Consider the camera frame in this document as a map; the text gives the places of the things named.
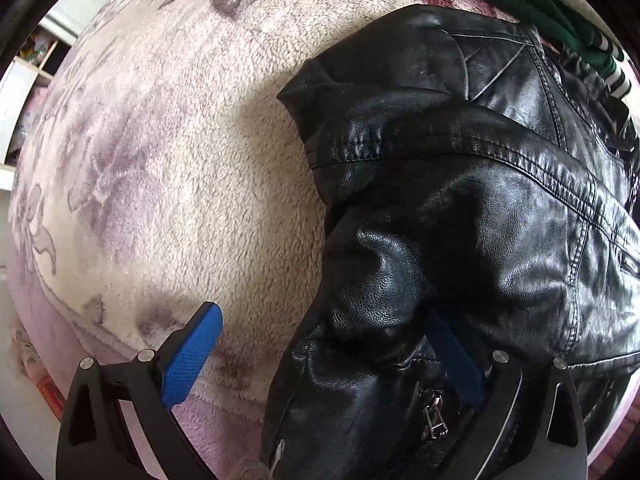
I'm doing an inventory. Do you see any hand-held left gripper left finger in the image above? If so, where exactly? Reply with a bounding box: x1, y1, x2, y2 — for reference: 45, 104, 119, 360
55, 301, 224, 480

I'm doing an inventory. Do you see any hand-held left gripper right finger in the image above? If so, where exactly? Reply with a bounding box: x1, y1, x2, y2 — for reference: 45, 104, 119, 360
425, 307, 589, 480

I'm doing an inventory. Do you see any black leather jacket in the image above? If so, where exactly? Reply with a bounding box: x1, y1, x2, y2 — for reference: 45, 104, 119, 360
260, 4, 640, 480

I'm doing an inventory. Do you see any pink floral fleece blanket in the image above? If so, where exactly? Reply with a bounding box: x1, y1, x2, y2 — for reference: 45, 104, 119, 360
6, 0, 640, 480

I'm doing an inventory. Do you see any white shelf unit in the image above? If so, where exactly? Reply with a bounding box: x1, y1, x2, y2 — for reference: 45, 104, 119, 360
0, 2, 81, 193

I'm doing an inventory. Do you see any green striped garment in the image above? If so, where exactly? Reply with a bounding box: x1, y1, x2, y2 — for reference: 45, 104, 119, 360
400, 0, 638, 101

